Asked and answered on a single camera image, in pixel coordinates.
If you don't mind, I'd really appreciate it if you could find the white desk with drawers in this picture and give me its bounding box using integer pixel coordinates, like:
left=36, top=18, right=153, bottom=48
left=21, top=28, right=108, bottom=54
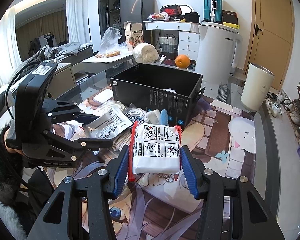
left=143, top=21, right=200, bottom=60

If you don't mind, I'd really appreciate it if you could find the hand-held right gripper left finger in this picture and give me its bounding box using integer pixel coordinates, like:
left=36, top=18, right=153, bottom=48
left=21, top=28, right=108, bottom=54
left=27, top=145, right=130, bottom=240

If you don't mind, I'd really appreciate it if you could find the orange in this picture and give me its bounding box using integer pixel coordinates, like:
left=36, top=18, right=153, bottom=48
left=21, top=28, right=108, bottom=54
left=175, top=54, right=191, bottom=68

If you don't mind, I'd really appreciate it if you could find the grey woven basket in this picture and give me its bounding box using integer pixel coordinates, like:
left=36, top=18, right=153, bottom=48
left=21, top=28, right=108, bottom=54
left=159, top=34, right=178, bottom=53

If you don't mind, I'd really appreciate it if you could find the white side table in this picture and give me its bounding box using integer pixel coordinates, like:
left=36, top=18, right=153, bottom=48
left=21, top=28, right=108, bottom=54
left=82, top=51, right=138, bottom=74

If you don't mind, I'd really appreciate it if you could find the pile of small orange fruits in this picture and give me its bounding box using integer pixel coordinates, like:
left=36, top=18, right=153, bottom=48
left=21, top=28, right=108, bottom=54
left=95, top=51, right=120, bottom=58

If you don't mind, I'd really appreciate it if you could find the black cardboard box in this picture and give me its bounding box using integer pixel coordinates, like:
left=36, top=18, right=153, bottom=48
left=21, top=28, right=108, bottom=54
left=109, top=63, right=206, bottom=128

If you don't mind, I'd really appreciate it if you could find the stack of dark boxes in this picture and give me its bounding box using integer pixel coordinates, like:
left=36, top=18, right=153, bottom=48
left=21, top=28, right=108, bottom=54
left=221, top=10, right=240, bottom=27

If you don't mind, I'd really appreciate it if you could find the black bag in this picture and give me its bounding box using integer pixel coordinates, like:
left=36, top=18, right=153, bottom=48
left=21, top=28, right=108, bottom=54
left=184, top=12, right=200, bottom=23

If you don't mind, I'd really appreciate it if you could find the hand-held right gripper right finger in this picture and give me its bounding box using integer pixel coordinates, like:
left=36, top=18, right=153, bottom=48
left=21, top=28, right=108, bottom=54
left=180, top=145, right=286, bottom=240

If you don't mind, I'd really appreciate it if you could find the printed cartoon table mat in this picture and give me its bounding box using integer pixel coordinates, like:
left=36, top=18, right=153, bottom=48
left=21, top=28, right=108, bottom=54
left=47, top=90, right=263, bottom=240

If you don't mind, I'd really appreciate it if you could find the white curtain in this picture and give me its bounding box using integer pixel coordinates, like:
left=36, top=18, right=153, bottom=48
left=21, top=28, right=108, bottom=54
left=66, top=0, right=92, bottom=45

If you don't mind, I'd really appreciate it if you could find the white rounded frame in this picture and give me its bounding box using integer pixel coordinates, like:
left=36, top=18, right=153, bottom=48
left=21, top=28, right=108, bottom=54
left=161, top=4, right=197, bottom=18

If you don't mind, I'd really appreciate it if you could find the plastic bag of food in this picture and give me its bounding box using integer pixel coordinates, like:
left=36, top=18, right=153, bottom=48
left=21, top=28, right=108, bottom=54
left=147, top=12, right=170, bottom=22

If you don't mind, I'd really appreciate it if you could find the wrapped round cabbage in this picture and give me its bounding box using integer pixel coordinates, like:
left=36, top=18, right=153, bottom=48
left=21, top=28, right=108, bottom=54
left=132, top=42, right=159, bottom=64

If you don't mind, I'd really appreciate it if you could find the teal suitcase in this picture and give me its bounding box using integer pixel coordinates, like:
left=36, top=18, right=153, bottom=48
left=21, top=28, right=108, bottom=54
left=204, top=0, right=223, bottom=23

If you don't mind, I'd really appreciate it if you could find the pile of white sneakers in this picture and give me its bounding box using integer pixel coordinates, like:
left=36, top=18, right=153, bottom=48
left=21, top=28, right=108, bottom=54
left=265, top=90, right=300, bottom=125

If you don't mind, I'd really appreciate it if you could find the dark glass wardrobe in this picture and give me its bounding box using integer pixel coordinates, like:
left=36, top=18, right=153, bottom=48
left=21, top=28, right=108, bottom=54
left=97, top=0, right=137, bottom=33

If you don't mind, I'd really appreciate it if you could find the bag of white shoelaces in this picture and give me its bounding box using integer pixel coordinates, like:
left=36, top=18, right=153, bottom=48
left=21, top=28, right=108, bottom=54
left=97, top=99, right=152, bottom=153

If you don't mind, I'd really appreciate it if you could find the red white wet wipes packet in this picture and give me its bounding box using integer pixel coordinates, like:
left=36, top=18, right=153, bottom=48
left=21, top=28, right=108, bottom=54
left=128, top=121, right=182, bottom=182

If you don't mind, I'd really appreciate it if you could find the red black shoebox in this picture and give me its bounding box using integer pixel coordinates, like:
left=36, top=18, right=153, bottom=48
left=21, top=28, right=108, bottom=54
left=160, top=5, right=182, bottom=15

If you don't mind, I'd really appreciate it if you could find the printed fruit carton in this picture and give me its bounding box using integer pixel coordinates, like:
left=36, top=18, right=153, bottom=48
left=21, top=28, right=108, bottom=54
left=124, top=21, right=143, bottom=53

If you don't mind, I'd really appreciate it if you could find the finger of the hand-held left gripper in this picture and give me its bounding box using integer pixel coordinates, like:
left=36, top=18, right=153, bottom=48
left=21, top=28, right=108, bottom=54
left=41, top=129, right=113, bottom=162
left=43, top=99, right=102, bottom=125

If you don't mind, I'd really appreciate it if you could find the black cable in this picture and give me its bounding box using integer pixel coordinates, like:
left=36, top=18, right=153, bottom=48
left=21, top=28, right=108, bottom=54
left=5, top=62, right=42, bottom=120

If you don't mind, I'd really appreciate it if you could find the clear plastic bag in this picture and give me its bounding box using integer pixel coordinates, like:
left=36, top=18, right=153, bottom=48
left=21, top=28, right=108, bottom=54
left=100, top=27, right=123, bottom=55

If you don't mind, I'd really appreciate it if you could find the wooden door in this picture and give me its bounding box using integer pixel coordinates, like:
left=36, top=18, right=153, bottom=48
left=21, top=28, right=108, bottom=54
left=244, top=0, right=299, bottom=90

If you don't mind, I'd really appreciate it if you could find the grey clothes pile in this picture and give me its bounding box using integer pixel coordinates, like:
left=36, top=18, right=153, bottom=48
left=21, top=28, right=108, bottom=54
left=40, top=42, right=93, bottom=60

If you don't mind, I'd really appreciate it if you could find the beige curtain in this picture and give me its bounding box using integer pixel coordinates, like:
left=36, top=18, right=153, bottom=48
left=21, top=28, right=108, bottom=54
left=16, top=12, right=67, bottom=63

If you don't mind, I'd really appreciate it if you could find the white cylindrical appliance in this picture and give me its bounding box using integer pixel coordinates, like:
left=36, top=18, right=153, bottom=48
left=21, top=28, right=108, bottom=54
left=194, top=21, right=243, bottom=84

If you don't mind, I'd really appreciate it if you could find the dark grey fridge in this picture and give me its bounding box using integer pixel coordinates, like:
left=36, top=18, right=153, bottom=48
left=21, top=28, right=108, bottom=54
left=119, top=0, right=155, bottom=32

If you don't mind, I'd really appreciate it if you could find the cream cylindrical bin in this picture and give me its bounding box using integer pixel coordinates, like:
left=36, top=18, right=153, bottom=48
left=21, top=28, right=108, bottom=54
left=241, top=62, right=275, bottom=112

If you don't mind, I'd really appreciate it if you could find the white plush toy keychain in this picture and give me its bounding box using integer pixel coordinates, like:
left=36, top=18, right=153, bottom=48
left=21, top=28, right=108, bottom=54
left=142, top=109, right=180, bottom=186

